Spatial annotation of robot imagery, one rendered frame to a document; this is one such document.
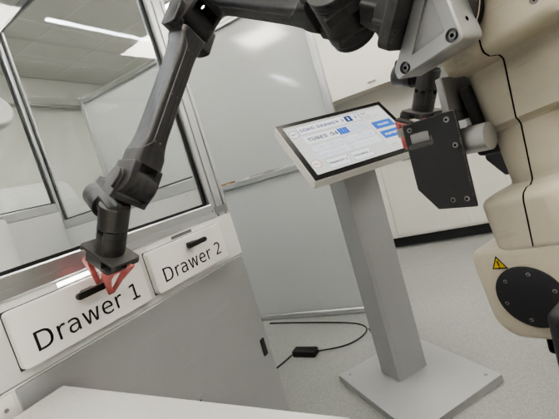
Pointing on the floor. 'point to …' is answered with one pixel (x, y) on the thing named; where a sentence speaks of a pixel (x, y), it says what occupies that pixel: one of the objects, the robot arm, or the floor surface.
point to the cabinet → (175, 351)
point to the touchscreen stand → (398, 322)
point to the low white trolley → (144, 407)
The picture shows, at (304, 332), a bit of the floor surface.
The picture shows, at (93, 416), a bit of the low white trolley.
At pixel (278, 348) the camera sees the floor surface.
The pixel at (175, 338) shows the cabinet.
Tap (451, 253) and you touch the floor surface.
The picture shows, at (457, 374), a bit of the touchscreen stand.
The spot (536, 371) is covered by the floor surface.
